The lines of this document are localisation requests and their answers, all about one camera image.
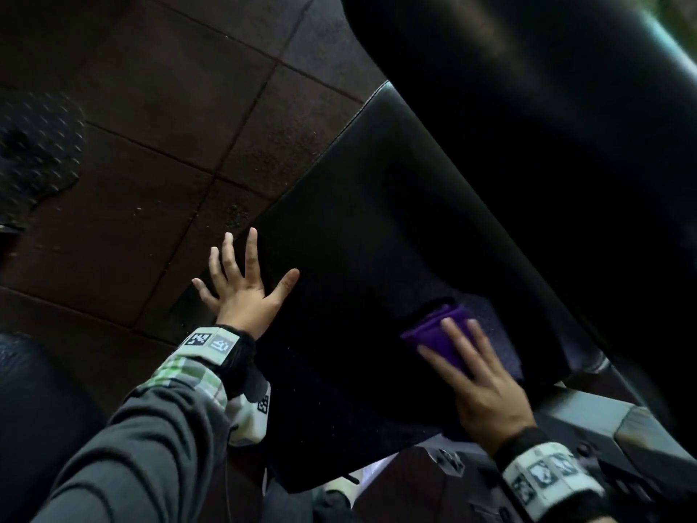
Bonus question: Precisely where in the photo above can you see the person's left hand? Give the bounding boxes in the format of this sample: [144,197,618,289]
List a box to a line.
[191,227,301,341]

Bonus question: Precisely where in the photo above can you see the person's right hand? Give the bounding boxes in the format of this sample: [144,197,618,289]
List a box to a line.
[417,318,537,455]

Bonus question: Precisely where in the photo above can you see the purple cleaning cloth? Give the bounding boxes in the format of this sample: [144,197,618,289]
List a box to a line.
[401,303,480,376]

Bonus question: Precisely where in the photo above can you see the grey adjacent bench frame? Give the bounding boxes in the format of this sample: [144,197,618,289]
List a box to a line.
[0,0,697,523]

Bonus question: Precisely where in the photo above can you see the person's left forearm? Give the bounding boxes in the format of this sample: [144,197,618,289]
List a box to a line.
[32,370,231,523]

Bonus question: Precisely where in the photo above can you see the person's white left sandal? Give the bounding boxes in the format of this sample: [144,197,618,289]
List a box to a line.
[321,476,362,508]

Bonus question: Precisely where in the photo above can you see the person's dark trousers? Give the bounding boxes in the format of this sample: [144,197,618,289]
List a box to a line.
[261,479,355,523]

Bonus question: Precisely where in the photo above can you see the black right wristband with markers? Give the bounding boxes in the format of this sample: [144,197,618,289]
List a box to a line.
[493,427,610,523]

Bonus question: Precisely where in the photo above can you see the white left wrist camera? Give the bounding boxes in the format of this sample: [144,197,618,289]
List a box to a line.
[224,379,272,447]

